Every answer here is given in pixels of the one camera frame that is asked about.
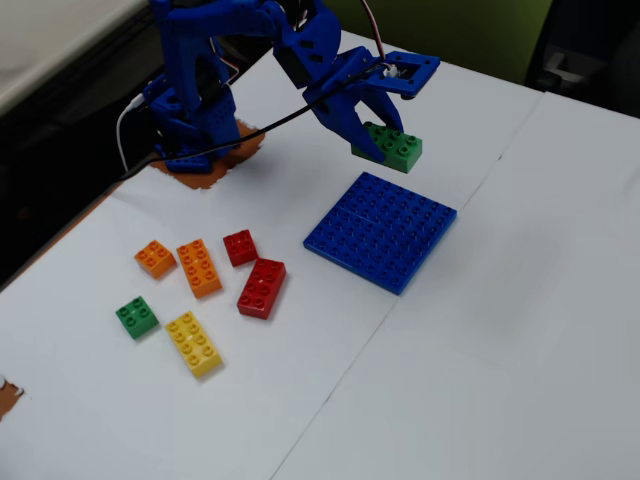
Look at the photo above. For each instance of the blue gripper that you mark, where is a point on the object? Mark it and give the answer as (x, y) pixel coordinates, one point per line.
(336, 102)

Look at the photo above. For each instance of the green 2x4 toy block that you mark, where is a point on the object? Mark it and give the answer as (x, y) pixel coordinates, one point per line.
(405, 152)

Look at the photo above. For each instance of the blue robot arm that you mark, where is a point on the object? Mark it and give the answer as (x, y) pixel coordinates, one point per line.
(190, 75)

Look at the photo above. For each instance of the red 2x2 toy block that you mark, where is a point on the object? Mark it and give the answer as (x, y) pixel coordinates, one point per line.
(241, 248)

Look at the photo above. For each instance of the red 2x4 toy block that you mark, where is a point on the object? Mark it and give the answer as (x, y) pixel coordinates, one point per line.
(261, 290)

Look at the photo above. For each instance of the orange 2x4 toy block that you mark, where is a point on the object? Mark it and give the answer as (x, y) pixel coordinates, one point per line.
(199, 270)

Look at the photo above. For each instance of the orange 2x2 toy block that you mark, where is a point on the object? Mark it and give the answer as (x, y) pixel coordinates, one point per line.
(156, 260)

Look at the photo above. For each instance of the yellow 2x4 toy block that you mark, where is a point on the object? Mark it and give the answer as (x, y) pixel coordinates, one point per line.
(194, 346)

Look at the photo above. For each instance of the green 2x2 toy block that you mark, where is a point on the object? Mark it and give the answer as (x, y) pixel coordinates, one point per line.
(136, 319)

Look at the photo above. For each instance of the blue 8x8 toy plate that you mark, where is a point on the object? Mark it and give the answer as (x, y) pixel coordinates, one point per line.
(382, 232)

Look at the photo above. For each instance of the green partition panel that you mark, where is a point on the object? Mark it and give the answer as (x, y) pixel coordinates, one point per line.
(450, 30)

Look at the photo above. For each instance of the white desk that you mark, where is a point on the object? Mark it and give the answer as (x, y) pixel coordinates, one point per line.
(45, 35)

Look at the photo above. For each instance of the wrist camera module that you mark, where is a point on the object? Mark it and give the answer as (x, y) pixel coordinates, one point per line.
(414, 72)

